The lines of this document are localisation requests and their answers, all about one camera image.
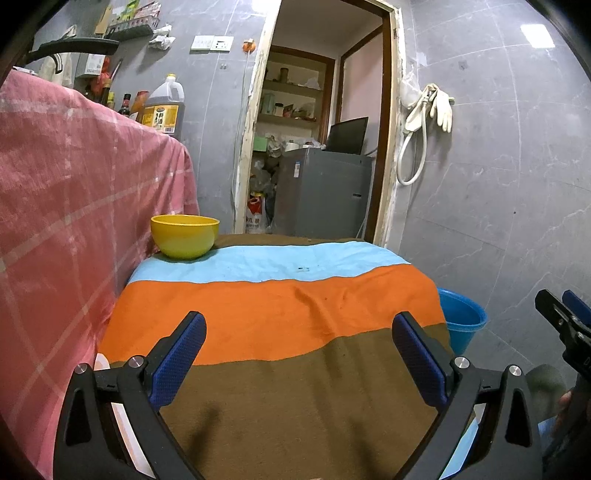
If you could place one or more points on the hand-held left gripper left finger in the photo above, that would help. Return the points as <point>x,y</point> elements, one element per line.
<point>180,353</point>

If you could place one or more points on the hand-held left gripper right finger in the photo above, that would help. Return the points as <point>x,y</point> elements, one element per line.
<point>419,355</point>

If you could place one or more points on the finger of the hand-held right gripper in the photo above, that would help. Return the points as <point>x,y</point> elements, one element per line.
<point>551,307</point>
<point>576,302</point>

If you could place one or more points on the yellow plastic bowl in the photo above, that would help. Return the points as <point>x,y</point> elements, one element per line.
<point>184,237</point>

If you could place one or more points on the person's right forearm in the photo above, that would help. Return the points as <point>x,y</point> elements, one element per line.
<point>565,408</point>

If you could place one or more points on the blue plastic bucket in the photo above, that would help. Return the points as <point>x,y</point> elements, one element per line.
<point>459,323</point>

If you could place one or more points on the person's leg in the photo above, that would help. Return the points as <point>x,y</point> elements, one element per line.
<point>545,387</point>

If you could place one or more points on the striped blanket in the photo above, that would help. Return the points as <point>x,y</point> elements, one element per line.
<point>277,300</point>

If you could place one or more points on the red and white bag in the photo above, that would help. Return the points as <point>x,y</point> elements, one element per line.
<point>255,217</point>

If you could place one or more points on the pink checked cloth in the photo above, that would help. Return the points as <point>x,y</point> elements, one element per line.
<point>60,207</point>

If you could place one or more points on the pile of plastic bags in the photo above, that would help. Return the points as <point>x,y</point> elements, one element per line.
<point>265,175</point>

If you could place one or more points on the white rubber gloves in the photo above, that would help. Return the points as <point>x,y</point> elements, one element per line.
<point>441,106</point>

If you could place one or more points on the black monitor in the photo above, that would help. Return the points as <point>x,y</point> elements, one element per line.
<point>348,136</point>

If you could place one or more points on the large cooking oil bottle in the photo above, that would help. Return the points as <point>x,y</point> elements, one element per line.
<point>161,110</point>

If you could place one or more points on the clear plastic bag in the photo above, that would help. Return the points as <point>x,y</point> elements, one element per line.
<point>410,92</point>

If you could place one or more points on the wooden shelf unit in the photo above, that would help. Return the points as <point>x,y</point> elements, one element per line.
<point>291,87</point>

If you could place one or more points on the crumpled white bag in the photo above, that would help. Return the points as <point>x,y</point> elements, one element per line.
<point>162,38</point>

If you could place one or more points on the black pan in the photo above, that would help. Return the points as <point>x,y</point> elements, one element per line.
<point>74,47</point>

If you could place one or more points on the wooden board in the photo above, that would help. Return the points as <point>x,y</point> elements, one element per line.
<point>104,21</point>

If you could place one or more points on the row of seasoning packets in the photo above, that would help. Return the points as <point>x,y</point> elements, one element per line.
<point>148,11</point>

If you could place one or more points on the green seasoning packet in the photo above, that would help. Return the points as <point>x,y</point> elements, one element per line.
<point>131,11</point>

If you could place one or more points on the wooden door frame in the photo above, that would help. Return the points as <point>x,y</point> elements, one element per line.
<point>392,138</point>

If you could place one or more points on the white wall switch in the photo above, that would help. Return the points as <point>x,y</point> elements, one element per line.
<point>201,43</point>

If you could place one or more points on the white wall socket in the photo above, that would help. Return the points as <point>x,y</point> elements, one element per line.
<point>221,44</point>

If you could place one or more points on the grey wall rack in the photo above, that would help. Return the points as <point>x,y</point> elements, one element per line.
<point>131,31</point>

